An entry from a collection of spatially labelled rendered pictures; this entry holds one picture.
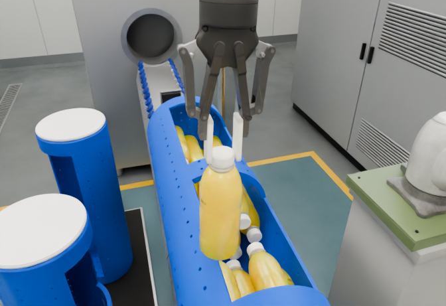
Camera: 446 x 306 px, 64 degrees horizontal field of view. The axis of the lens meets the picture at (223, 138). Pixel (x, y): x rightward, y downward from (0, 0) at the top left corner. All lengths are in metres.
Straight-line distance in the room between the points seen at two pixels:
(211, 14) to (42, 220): 0.85
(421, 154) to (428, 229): 0.20
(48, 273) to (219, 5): 0.83
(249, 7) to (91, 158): 1.21
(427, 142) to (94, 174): 1.24
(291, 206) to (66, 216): 1.83
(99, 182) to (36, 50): 4.22
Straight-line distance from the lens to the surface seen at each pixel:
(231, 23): 0.45
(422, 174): 1.15
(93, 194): 1.66
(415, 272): 1.21
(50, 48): 5.68
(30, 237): 1.11
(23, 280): 1.09
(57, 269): 1.08
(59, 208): 1.17
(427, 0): 2.46
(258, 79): 0.50
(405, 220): 1.15
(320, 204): 2.72
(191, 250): 0.75
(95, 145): 1.55
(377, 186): 1.25
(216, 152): 0.54
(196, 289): 0.71
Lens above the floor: 1.76
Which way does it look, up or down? 32 degrees down
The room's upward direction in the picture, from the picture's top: straight up
